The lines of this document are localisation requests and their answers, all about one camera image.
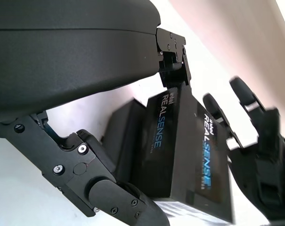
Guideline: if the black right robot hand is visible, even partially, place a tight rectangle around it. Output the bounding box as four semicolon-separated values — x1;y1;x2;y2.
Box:
202;75;285;223

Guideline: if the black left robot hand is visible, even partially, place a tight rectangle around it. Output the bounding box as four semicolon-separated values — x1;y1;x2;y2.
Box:
0;0;192;226

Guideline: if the black RealSense box lid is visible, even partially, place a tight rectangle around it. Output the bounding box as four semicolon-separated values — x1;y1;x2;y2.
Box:
130;84;234;224

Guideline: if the black camera box base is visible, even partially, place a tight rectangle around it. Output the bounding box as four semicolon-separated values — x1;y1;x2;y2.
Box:
101;97;149;183

